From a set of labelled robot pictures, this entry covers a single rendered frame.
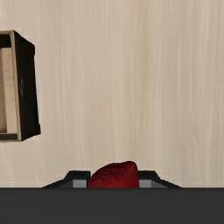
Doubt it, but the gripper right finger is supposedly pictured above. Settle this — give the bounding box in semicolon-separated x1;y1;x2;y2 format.
136;170;182;189

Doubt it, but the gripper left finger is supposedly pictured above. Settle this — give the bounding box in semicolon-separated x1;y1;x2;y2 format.
42;170;92;189

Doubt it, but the red strawberry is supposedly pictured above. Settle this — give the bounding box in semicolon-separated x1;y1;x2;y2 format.
87;160;140;189

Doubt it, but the wooden box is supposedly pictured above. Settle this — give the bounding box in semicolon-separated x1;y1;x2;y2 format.
0;30;42;143

